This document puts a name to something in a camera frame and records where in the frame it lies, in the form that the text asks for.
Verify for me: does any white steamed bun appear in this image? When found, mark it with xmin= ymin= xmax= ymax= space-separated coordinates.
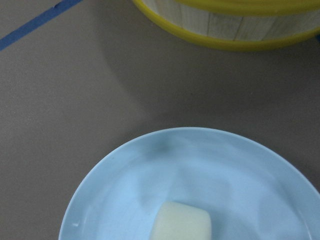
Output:
xmin=149 ymin=201 xmax=212 ymax=240

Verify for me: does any light blue plate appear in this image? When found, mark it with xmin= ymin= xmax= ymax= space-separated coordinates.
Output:
xmin=58 ymin=127 xmax=320 ymax=240

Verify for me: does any yellow rimmed bamboo steamer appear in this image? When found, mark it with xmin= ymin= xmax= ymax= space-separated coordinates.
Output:
xmin=133 ymin=0 xmax=320 ymax=52

